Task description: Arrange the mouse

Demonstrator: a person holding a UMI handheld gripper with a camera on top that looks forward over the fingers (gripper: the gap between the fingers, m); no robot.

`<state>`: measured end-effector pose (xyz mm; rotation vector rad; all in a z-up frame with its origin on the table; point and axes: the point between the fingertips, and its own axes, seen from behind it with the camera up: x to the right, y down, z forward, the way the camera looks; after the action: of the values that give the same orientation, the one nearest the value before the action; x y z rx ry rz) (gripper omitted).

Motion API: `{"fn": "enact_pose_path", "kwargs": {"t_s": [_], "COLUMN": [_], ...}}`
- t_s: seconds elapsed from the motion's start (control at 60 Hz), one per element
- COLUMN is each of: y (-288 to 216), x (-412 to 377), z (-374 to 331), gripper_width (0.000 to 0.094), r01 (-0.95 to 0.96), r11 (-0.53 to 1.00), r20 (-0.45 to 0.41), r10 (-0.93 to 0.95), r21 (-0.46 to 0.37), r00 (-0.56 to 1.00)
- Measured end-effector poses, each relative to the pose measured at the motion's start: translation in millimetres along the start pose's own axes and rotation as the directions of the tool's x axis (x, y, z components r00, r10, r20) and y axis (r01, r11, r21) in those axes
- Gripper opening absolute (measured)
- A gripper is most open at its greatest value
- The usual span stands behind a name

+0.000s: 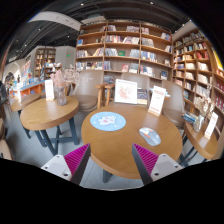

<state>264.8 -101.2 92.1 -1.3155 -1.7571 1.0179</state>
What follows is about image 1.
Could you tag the beige armchair right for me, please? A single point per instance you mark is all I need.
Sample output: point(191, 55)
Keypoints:
point(173, 107)

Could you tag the glass vase with pink flowers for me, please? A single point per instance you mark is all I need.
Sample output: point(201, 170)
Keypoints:
point(61, 80)

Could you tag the left round wooden table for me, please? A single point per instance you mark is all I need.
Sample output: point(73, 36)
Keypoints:
point(45, 117)

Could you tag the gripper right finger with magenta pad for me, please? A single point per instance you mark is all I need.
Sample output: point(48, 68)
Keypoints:
point(152, 166)

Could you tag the glass vase with dried flowers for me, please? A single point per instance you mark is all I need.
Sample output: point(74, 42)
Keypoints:
point(205, 106)

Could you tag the white sign on right table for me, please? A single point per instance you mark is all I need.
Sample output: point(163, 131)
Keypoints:
point(211, 125)

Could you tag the right round wooden table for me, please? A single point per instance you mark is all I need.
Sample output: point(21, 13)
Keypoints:
point(206, 147)

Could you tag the white sign on table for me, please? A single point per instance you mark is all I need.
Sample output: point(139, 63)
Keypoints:
point(211, 125)
point(49, 89)

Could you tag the beige armchair left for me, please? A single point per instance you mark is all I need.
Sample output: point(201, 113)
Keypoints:
point(89, 90)

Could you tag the white sign on left table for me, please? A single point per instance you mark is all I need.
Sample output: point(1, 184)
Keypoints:
point(49, 89)

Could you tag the beige armchair middle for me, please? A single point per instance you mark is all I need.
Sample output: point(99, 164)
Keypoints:
point(143, 84)

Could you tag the orange display counter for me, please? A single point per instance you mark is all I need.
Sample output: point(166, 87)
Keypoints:
point(32, 89)

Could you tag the white picture display card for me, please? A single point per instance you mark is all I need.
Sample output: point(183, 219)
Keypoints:
point(125, 91)

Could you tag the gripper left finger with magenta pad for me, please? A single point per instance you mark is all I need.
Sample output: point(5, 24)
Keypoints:
point(70, 167)

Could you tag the round wooden table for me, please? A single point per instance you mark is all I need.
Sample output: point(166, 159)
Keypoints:
point(206, 147)
point(45, 117)
point(112, 150)

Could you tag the white sign with red text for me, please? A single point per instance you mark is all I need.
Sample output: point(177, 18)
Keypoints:
point(157, 100)

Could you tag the beige armchair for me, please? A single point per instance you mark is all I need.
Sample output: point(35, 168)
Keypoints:
point(89, 90)
point(143, 84)
point(173, 107)

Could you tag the far left wooden bookshelf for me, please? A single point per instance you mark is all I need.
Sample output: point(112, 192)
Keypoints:
point(44, 60)

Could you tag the right wooden bookshelf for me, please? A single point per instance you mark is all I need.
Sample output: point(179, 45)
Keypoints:
point(195, 68)

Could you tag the round blue mouse pad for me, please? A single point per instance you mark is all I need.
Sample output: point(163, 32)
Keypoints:
point(108, 121)

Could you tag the large wooden bookshelf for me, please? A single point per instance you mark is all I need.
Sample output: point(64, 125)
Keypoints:
point(121, 46)

